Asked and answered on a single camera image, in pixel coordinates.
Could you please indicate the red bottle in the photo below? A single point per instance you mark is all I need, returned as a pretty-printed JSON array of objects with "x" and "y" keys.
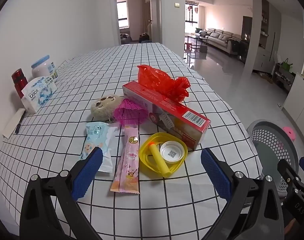
[{"x": 19, "y": 82}]

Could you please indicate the beige sofa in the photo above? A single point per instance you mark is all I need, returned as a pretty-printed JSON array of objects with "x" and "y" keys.
[{"x": 222, "y": 38}]

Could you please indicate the blue and white snack packet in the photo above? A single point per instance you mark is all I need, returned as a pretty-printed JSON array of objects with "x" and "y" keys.
[{"x": 99, "y": 137}]

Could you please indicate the white tissue pack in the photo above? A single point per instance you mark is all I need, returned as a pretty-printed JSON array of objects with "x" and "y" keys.
[{"x": 38, "y": 93}]

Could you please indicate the white plastic lid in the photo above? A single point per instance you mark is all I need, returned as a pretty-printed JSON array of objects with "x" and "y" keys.
[{"x": 172, "y": 152}]

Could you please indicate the white floor cabinet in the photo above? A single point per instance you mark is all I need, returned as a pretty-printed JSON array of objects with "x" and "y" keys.
[{"x": 300, "y": 97}]

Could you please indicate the white jar with blue lid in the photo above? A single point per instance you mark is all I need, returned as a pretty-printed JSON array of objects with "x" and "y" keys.
[{"x": 43, "y": 66}]

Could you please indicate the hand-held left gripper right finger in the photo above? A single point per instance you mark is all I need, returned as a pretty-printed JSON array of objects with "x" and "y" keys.
[{"x": 215, "y": 173}]

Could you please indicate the shoe rack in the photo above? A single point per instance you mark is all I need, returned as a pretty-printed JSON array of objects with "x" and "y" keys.
[{"x": 283, "y": 78}]

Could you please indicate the beige plush toy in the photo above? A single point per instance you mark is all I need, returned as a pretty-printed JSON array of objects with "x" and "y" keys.
[{"x": 102, "y": 108}]

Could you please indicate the green bag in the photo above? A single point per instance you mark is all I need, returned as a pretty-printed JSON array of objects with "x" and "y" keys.
[{"x": 286, "y": 65}]

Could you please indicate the pink plastic stool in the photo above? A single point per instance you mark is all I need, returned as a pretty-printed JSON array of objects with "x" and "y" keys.
[{"x": 289, "y": 131}]

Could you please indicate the dark coffee table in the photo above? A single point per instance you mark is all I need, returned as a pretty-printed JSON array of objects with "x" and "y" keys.
[{"x": 195, "y": 38}]

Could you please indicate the long red cardboard box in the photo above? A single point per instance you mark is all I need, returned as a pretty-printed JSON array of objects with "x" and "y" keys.
[{"x": 167, "y": 108}]

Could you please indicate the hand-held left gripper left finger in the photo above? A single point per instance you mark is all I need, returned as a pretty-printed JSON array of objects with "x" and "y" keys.
[{"x": 88, "y": 171}]

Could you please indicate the small red stool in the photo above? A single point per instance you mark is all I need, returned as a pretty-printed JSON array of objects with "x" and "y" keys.
[{"x": 188, "y": 47}]

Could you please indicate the black pen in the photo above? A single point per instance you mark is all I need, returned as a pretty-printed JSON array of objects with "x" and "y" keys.
[{"x": 18, "y": 127}]

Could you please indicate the dark tall cabinet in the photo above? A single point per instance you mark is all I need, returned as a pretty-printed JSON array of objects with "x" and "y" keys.
[{"x": 246, "y": 27}]

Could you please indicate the black-checked white tablecloth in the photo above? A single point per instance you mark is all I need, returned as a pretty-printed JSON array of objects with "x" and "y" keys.
[{"x": 67, "y": 85}]

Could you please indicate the pink snack packet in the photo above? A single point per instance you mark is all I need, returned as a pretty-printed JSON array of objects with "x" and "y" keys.
[{"x": 128, "y": 165}]

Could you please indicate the yellow foam tube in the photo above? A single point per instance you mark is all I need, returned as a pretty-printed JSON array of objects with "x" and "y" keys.
[{"x": 159, "y": 162}]

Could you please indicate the red plastic bag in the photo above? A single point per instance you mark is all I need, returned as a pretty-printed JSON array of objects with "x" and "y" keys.
[{"x": 167, "y": 82}]

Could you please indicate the grey perforated basket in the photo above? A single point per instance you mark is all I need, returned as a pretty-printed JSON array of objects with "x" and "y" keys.
[{"x": 266, "y": 142}]

